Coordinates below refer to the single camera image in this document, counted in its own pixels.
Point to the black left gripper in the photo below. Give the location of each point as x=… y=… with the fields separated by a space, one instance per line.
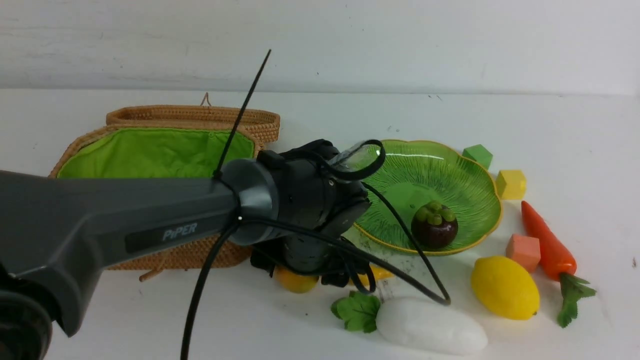
x=312 y=257

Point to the yellow toy banana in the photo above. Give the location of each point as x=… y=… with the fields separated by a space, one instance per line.
x=378 y=273

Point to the orange toy mango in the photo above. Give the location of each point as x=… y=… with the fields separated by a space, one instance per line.
x=294 y=283

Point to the purple toy mangosteen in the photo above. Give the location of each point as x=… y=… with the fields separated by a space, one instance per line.
x=434 y=226

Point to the yellow toy lemon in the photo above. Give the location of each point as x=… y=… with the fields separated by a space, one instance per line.
x=505 y=288

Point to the orange toy carrot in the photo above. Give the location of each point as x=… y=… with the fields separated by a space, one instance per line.
x=558 y=264

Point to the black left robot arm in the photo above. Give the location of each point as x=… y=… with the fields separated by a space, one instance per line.
x=58 y=235

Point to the white toy radish green leaves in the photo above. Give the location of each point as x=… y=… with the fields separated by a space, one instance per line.
x=412 y=322

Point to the green leaf-shaped glass plate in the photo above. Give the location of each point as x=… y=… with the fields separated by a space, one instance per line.
x=415 y=173

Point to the black zip tie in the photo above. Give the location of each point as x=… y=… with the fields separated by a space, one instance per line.
x=242 y=112

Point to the woven wicker basket lid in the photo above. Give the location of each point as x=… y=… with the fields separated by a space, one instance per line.
x=263 y=126

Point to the green foam cube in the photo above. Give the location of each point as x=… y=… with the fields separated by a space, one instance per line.
x=479 y=154

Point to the orange foam cube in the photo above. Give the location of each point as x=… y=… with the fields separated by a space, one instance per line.
x=525 y=251

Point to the yellow foam cube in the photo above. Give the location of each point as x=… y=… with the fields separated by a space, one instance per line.
x=511 y=184

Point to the woven wicker basket green lining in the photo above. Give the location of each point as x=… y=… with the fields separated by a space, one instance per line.
x=160 y=152

